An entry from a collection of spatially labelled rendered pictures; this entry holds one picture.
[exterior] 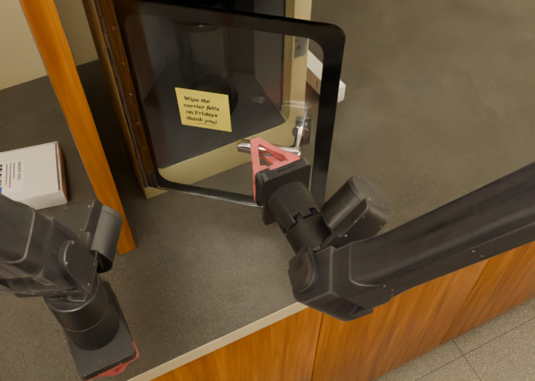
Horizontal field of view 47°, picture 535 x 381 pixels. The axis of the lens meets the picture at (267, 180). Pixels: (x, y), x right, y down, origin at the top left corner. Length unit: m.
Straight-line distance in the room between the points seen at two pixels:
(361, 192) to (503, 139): 0.62
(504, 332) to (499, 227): 1.59
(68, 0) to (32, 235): 0.85
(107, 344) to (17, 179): 0.52
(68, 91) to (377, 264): 0.42
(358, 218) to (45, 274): 0.33
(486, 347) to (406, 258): 1.51
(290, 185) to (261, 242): 0.30
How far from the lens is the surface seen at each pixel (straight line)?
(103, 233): 0.69
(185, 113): 0.91
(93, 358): 0.74
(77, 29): 1.40
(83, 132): 0.84
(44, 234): 0.58
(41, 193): 1.15
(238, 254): 1.06
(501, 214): 0.57
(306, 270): 0.69
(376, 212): 0.71
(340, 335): 1.38
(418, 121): 1.28
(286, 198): 0.77
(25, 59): 1.41
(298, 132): 0.87
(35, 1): 0.71
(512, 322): 2.18
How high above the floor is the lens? 1.86
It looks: 53 degrees down
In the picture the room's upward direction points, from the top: straight up
